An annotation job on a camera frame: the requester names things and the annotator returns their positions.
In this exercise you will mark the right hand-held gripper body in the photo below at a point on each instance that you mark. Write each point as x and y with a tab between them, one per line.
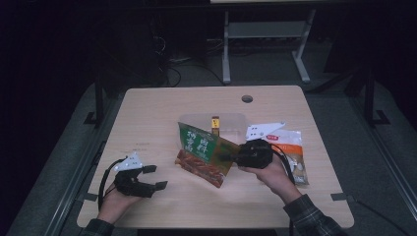
255	154

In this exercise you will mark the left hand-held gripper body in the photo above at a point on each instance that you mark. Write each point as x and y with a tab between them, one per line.
131	183

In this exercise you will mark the green and red seasoning packet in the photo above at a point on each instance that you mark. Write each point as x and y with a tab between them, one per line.
200	150

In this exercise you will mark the clear plastic container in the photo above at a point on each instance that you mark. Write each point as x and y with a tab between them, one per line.
232	126

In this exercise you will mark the yellow and red seasoning box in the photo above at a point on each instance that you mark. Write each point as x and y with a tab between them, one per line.
215	124

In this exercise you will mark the white and orange powder packet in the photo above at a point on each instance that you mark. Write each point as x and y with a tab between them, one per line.
291	147

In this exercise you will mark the person's left hand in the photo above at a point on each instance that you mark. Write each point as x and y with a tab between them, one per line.
114	205

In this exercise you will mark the person's right hand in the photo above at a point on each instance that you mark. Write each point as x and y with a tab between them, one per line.
277	180

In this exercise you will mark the round table grommet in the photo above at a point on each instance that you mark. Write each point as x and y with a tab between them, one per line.
247	99

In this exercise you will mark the black metal stand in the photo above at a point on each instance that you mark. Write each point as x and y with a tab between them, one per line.
369	98
99	105

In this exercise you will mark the grey metal stand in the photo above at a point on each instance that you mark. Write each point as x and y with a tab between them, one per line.
262	30

